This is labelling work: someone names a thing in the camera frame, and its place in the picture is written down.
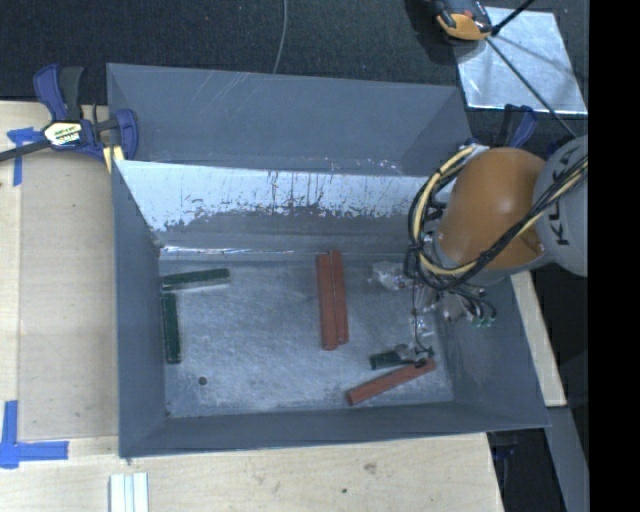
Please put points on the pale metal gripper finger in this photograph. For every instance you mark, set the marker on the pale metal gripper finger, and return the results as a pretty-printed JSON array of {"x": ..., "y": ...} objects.
[
  {"x": 421, "y": 324},
  {"x": 411, "y": 353}
]

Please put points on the short dark green flat block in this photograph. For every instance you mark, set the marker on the short dark green flat block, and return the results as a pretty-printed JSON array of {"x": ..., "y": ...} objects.
[{"x": 384, "y": 360}]

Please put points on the red-brown flat block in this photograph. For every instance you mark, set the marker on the red-brown flat block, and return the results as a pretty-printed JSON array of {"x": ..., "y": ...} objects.
[
  {"x": 341, "y": 295},
  {"x": 326, "y": 305},
  {"x": 387, "y": 382}
]

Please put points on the clear plastic thing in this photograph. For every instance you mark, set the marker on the clear plastic thing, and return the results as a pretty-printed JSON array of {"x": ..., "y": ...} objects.
[{"x": 389, "y": 276}]

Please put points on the grey metal bin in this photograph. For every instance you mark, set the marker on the grey metal bin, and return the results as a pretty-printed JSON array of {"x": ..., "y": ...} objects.
[{"x": 280, "y": 125}]

